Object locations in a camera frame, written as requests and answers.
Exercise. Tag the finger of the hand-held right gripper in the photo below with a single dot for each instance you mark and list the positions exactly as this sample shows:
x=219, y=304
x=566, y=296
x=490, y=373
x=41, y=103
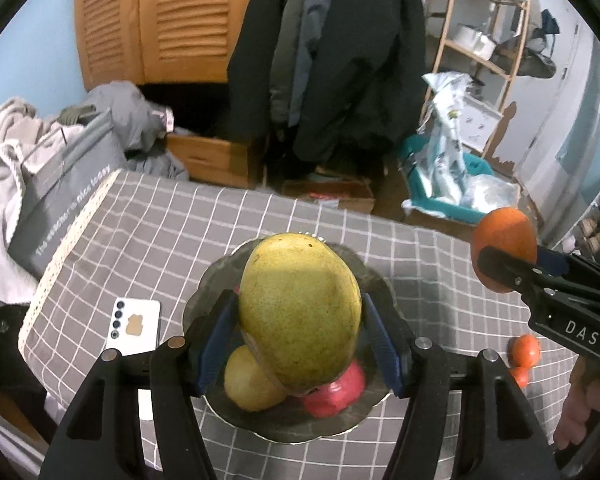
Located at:
x=505, y=267
x=552, y=261

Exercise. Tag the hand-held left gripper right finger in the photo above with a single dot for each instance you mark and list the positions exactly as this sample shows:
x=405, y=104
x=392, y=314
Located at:
x=385, y=347

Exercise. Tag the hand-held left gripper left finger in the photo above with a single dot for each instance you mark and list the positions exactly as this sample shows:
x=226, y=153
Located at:
x=217, y=347

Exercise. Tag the orange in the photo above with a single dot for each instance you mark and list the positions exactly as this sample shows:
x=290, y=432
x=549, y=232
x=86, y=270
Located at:
x=525, y=350
x=505, y=230
x=520, y=377

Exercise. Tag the yellow pear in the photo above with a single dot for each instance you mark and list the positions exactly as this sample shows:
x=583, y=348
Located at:
x=250, y=385

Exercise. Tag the green glass plate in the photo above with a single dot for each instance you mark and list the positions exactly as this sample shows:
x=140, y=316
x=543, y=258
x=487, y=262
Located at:
x=215, y=285

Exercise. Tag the red apple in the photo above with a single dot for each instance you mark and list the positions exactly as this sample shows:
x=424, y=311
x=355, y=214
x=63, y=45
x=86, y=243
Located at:
x=337, y=395

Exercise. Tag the yellow mango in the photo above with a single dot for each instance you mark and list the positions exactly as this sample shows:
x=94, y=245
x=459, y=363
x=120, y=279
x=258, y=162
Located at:
x=300, y=310

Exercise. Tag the person's right hand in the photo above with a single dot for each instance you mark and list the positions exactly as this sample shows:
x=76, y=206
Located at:
x=582, y=410

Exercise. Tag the clear plastic bag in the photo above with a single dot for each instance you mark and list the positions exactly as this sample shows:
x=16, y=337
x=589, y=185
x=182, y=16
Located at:
x=490, y=192

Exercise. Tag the white smartphone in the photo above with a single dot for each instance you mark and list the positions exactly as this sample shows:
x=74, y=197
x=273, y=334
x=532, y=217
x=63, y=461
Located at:
x=135, y=325

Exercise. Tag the large cardboard box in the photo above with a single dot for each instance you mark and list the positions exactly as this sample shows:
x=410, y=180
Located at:
x=430, y=220

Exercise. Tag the teal plastic basket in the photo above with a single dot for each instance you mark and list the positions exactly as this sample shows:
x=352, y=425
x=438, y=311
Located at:
x=420, y=180

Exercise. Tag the grey checked tablecloth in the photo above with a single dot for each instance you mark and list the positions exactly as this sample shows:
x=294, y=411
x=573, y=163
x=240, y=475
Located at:
x=155, y=240

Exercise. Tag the printed white plastic bag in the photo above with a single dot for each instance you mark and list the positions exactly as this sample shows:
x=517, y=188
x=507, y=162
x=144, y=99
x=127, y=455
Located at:
x=447, y=150

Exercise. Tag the small cardboard box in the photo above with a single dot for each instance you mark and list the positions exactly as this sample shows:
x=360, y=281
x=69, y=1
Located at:
x=330, y=192

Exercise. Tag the wooden drawer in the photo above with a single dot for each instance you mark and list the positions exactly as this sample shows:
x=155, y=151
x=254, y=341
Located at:
x=210, y=160

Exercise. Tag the dark hanging bag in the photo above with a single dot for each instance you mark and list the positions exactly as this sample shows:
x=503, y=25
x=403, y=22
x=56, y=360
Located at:
x=540, y=55

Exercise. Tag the grey tote bag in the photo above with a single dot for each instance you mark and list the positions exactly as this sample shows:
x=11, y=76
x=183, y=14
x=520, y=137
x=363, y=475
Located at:
x=75, y=185

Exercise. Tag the dark cloth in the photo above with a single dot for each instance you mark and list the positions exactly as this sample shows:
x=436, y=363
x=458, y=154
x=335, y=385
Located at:
x=0, y=340

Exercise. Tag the white pot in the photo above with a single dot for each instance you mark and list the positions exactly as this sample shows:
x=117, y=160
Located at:
x=475, y=40

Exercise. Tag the wooden shelf rack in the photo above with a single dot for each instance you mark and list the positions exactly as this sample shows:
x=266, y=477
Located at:
x=447, y=45

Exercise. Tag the pink patterned pouch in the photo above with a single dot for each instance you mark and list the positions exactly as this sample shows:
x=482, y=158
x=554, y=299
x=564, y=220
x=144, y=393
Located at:
x=168, y=120

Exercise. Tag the large black hanging coat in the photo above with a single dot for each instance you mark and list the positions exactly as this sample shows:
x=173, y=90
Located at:
x=365, y=60

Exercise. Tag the beige hoodie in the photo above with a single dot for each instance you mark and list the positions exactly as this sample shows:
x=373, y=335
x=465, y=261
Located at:
x=5, y=170

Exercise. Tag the slim black hanging coat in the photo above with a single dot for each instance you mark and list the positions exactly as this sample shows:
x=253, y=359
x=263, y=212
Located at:
x=252, y=60

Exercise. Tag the grey hanging jacket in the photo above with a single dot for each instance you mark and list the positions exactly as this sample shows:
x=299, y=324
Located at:
x=305, y=50

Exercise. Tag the wooden louvered wardrobe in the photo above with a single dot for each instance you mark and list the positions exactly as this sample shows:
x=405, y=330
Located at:
x=170, y=15

